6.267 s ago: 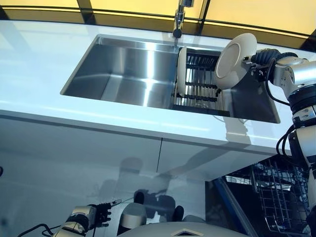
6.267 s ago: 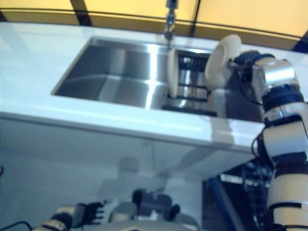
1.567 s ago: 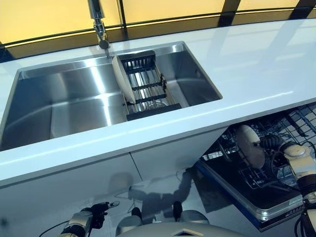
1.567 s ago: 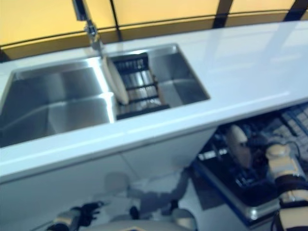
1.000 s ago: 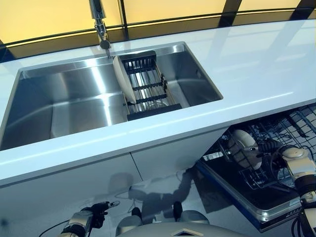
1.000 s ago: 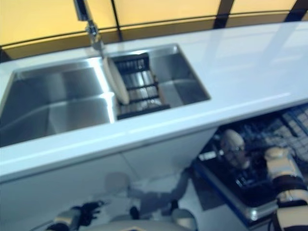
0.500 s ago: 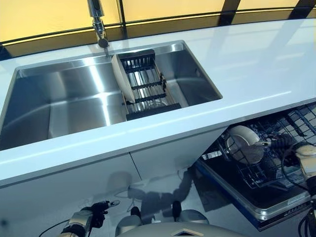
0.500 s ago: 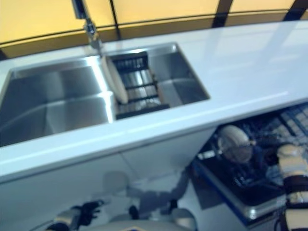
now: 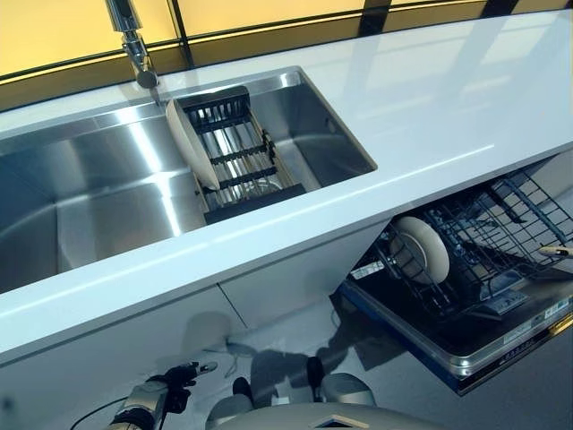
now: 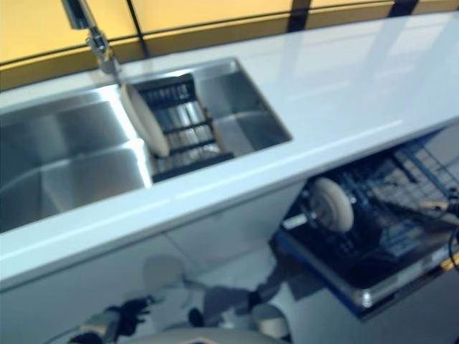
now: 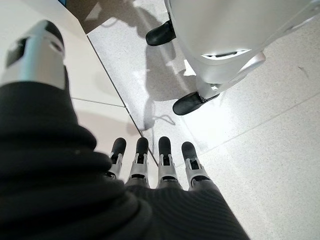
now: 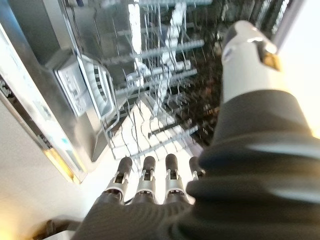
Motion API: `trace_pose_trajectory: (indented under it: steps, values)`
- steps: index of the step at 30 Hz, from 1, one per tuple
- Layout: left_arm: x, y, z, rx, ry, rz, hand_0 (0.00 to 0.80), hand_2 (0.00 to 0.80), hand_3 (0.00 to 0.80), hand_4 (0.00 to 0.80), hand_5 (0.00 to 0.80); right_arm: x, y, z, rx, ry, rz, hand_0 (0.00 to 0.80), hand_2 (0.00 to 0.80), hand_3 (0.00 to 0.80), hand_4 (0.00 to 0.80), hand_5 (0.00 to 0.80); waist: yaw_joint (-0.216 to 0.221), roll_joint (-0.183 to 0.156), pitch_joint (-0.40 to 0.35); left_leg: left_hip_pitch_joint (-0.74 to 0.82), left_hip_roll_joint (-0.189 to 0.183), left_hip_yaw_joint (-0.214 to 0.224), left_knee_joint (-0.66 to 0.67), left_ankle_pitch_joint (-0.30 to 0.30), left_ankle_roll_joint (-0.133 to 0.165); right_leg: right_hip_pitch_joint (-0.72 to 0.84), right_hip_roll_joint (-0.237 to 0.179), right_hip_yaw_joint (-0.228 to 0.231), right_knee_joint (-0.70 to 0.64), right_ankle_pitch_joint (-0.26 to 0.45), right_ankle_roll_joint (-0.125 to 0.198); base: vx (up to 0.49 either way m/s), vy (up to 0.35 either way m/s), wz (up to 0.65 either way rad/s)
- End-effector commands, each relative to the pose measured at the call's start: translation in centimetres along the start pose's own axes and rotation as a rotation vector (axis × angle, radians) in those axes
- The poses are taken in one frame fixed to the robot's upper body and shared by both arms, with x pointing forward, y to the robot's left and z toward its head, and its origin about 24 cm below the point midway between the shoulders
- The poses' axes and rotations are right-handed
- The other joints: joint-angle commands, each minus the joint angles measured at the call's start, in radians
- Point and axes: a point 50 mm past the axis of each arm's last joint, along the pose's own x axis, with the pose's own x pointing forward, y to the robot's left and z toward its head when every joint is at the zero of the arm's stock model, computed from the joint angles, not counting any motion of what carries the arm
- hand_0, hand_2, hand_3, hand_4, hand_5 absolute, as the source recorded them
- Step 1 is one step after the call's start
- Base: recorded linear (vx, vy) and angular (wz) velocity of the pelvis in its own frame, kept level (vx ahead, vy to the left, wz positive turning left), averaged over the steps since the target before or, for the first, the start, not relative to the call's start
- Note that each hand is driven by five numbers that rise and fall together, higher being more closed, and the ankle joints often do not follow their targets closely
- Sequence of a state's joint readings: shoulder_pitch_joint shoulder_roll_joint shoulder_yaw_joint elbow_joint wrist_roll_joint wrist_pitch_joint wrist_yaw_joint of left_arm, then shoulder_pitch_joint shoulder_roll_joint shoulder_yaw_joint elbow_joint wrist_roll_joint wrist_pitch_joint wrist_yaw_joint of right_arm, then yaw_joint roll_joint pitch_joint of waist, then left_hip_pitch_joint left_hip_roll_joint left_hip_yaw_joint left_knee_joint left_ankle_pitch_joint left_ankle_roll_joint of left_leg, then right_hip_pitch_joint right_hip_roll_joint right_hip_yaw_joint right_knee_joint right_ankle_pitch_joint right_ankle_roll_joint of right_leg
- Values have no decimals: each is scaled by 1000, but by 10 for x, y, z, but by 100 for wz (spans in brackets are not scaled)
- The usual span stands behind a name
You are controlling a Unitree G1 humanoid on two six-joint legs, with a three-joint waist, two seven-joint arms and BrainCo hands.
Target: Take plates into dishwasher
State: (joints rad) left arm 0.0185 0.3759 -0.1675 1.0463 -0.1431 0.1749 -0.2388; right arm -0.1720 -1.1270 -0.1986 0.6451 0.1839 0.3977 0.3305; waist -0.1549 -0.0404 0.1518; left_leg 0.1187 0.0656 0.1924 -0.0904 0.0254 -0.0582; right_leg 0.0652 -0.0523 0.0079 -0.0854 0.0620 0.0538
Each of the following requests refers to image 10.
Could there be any stainless steel sink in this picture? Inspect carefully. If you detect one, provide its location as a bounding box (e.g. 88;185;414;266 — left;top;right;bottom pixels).
0;57;293;234

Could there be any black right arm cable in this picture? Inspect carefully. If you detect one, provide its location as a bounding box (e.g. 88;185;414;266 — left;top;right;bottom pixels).
446;229;459;269

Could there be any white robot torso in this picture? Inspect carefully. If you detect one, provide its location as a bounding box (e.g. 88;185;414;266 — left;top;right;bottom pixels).
132;329;266;344

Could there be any white right robot leg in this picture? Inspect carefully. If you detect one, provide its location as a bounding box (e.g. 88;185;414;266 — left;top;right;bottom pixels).
250;304;291;341

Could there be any cream round plate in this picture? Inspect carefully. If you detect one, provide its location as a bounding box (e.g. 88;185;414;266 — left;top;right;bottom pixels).
119;84;169;158
310;177;355;232

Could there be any black sink dish rack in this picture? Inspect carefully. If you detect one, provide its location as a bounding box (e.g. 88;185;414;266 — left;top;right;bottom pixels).
134;73;236;183

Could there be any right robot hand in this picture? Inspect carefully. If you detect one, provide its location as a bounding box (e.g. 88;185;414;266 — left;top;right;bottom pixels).
417;199;459;233

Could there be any wire dishwasher basket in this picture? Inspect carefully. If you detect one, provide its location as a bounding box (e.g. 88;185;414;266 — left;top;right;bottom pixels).
297;138;459;259

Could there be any dark window frame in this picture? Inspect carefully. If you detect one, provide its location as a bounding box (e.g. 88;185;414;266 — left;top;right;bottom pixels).
0;0;459;72

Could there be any chrome kitchen faucet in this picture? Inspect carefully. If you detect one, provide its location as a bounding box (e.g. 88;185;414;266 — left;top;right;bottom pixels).
60;0;121;78

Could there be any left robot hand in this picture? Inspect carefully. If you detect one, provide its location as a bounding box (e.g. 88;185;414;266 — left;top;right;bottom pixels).
107;295;151;323

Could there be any white glossy cabinet door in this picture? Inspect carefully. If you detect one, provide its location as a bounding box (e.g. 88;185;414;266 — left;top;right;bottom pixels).
164;182;306;268
0;231;197;316

